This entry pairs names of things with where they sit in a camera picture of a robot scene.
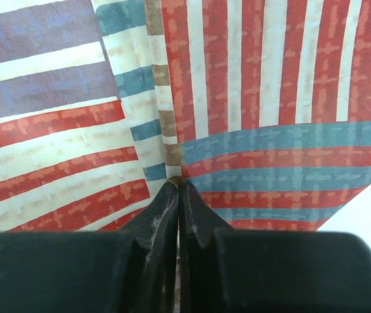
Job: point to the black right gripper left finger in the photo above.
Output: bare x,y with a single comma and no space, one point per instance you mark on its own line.
128,270

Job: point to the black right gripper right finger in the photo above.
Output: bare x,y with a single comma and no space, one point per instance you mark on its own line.
229,270

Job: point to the striped patchwork placemat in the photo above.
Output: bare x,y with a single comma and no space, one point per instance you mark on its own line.
264,105

